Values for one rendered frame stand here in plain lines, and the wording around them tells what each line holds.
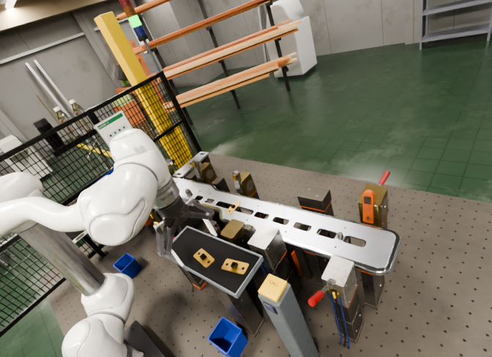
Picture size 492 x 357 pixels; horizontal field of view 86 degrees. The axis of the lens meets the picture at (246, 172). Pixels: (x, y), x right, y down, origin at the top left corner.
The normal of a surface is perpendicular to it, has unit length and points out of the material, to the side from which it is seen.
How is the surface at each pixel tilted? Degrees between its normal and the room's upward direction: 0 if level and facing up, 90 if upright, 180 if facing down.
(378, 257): 0
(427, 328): 0
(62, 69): 90
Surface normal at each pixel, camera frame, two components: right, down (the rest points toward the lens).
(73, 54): 0.72, 0.16
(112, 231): 0.22, 0.48
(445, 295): -0.32, -0.79
